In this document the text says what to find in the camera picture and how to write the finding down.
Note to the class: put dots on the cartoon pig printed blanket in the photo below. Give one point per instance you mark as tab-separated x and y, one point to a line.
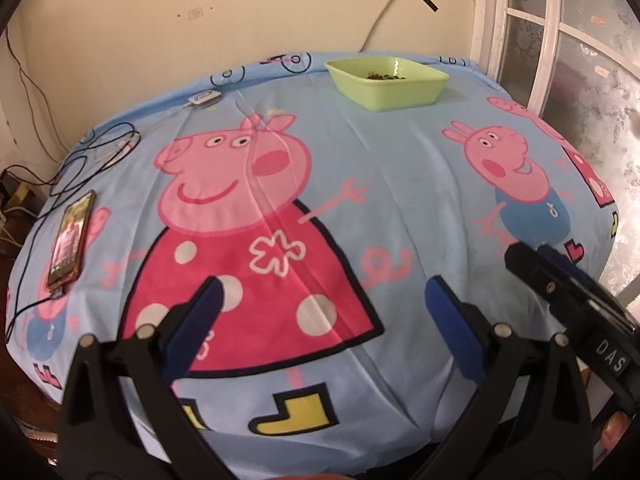
400	200

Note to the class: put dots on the small white charger device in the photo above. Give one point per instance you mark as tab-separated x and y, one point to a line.
204	99

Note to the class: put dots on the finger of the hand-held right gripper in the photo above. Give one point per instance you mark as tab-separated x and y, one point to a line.
565	262
545	285

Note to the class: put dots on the white window frame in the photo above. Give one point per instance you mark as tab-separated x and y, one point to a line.
547	35

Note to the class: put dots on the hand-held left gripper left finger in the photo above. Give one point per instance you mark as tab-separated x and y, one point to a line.
192	330

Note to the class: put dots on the smartphone in orange case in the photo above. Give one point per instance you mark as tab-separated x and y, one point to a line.
70	242

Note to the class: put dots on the light green plastic tray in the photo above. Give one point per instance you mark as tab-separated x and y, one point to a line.
385	95

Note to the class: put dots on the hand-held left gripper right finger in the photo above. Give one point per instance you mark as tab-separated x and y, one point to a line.
452	330

